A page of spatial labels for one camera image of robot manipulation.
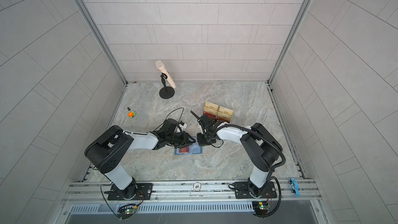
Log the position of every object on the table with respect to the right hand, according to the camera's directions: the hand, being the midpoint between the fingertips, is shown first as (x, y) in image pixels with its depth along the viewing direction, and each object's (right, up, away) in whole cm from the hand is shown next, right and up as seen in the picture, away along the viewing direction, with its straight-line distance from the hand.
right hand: (198, 144), depth 87 cm
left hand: (0, +2, -2) cm, 3 cm away
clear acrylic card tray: (+13, +17, +4) cm, 22 cm away
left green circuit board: (-29, -21, -23) cm, 43 cm away
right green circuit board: (+29, -22, -19) cm, 41 cm away
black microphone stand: (-24, +30, +22) cm, 44 cm away
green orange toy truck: (-42, +16, +9) cm, 46 cm away
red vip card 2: (+7, +16, +4) cm, 18 cm away
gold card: (+16, +19, +3) cm, 25 cm away
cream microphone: (-21, +44, +4) cm, 49 cm away
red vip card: (-7, -1, -4) cm, 9 cm away
